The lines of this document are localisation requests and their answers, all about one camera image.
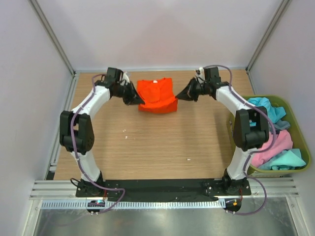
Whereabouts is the orange t-shirt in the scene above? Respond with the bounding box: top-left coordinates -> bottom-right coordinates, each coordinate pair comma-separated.
137,77 -> 178,114

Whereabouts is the white slotted cable duct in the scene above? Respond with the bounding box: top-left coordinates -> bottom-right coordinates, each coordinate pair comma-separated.
41,199 -> 225,210

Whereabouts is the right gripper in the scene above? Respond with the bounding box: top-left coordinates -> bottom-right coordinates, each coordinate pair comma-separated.
176,77 -> 210,102

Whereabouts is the green laundry basket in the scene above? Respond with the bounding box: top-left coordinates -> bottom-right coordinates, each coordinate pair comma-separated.
219,94 -> 311,179

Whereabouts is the light blue t-shirt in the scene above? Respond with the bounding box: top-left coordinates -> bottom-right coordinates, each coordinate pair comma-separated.
247,97 -> 286,124

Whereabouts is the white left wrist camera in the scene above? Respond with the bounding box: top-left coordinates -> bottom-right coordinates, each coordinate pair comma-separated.
121,72 -> 130,84

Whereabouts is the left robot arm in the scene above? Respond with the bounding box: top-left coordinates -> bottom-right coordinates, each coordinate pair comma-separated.
60,67 -> 145,197

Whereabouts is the grey t-shirt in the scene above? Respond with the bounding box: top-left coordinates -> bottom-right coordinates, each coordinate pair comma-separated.
268,119 -> 291,135

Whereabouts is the pink t-shirt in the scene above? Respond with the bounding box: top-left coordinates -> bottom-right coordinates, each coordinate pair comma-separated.
251,130 -> 293,168

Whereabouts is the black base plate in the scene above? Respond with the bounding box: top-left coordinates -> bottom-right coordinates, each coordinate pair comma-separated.
75,178 -> 252,203

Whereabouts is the turquoise t-shirt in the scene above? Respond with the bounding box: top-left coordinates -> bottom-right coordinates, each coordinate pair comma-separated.
258,148 -> 306,171

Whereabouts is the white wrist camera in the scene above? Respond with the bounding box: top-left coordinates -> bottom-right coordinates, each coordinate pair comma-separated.
195,67 -> 205,81
121,72 -> 130,84

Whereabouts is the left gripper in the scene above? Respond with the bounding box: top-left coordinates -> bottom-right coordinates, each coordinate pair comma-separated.
113,81 -> 145,106

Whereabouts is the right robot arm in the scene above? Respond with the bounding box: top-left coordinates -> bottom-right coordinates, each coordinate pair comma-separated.
176,65 -> 269,195

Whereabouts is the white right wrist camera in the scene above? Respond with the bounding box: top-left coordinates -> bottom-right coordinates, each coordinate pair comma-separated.
195,67 -> 205,81

